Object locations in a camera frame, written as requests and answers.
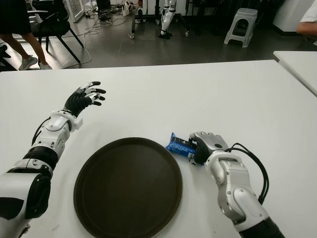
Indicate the neighbouring white table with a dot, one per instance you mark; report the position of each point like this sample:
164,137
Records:
299,64

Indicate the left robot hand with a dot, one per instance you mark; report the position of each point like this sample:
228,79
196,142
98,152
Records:
75,102

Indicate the white plastic stool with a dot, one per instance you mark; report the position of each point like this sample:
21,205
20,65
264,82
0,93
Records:
245,13

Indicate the black chair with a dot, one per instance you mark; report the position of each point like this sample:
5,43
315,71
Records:
50,27

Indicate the black metal rack frame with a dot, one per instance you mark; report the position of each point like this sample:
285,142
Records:
133,22

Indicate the small white bag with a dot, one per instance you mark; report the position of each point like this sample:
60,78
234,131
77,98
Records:
126,8

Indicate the white cabinet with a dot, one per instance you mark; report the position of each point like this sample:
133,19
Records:
289,15

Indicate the round dark brown tray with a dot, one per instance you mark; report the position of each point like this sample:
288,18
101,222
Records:
127,188

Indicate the blue Oreo packet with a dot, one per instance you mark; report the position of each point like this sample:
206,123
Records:
179,146

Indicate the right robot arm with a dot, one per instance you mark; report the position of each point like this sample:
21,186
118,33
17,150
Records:
232,178

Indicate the white framed glass panel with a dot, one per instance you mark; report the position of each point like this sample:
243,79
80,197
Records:
75,11

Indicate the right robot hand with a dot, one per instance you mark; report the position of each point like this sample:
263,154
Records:
210,143

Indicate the seated person in white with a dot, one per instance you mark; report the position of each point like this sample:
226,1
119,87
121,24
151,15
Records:
307,26

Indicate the white humanoid robot leg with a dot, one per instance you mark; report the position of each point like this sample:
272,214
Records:
166,17

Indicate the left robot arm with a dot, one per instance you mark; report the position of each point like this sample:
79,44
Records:
15,178

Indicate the standing person in black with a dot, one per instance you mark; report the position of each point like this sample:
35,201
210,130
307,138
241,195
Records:
13,15

